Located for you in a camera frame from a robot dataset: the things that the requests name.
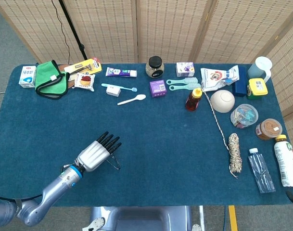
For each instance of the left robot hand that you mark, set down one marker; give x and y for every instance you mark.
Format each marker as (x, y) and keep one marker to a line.
(94, 155)

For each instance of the thin-framed eyeglasses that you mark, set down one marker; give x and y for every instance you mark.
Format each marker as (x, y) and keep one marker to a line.
(116, 162)

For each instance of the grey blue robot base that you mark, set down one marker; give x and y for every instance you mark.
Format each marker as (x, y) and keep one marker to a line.
(141, 219)

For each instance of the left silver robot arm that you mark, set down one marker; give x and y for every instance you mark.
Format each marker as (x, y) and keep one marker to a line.
(50, 192)

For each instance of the white drink bottle yellow cap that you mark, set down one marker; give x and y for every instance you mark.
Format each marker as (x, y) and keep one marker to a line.
(287, 163)

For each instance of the clear water bottle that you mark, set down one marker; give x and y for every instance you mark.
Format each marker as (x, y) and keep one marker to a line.
(259, 168)

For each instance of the yellow floor tape strip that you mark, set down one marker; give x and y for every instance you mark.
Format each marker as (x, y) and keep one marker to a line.
(233, 219)

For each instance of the small white box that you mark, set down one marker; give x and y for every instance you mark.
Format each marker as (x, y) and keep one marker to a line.
(113, 91)

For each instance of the blue table cover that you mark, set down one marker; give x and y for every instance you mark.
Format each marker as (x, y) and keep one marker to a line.
(160, 144)

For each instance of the white plastic spoon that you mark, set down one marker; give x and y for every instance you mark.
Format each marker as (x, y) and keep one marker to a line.
(133, 99)

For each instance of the brown spread jar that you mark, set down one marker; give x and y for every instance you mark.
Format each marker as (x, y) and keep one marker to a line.
(268, 128)

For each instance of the light blue toothbrush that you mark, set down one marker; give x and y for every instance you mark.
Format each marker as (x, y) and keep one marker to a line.
(127, 88)

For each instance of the red tart snack pack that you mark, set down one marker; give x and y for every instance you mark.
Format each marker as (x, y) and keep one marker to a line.
(85, 81)

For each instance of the brown round mat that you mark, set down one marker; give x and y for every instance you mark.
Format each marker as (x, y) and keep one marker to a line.
(71, 83)

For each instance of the purple white toothpaste tube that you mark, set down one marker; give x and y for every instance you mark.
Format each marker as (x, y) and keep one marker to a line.
(119, 72)

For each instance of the razor on yellow card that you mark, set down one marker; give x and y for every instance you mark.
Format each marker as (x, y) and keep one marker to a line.
(85, 68)

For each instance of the green cloth black trim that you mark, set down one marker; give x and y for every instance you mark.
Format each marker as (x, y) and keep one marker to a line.
(50, 79)

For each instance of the purple cardboard box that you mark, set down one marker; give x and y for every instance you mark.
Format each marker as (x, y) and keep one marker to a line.
(158, 88)

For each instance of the white metal leg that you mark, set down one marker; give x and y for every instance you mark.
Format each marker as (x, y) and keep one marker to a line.
(202, 217)

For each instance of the clear tub of clips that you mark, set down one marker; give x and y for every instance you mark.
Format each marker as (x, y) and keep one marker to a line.
(244, 116)

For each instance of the white blue milk carton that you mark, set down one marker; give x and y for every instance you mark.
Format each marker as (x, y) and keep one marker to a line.
(27, 76)

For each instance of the glass jar black lid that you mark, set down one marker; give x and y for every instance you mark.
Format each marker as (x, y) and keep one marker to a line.
(155, 68)

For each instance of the honey bottle yellow cap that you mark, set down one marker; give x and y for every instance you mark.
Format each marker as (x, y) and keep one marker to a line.
(193, 101)

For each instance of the green container yellow lid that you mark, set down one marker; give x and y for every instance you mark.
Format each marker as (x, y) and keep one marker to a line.
(257, 88)

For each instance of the teal hair brush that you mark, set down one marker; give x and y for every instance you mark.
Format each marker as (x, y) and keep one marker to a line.
(187, 86)
(184, 80)

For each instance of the beige bowl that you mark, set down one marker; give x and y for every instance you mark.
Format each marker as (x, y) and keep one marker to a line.
(222, 101)

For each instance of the navy blue box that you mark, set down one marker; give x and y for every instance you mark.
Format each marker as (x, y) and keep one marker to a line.
(241, 84)

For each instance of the white purple carton box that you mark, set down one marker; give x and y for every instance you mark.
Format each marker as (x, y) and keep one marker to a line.
(185, 69)

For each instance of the bamboo folding screen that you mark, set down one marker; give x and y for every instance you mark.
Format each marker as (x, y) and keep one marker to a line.
(289, 72)
(160, 29)

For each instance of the black tripod pole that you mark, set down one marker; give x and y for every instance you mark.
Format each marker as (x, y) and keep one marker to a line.
(72, 31)

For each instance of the clear plastic pitcher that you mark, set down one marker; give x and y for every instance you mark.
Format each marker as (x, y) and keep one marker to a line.
(261, 68)

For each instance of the white printed snack bag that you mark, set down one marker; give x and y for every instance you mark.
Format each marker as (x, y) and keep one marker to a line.
(214, 79)

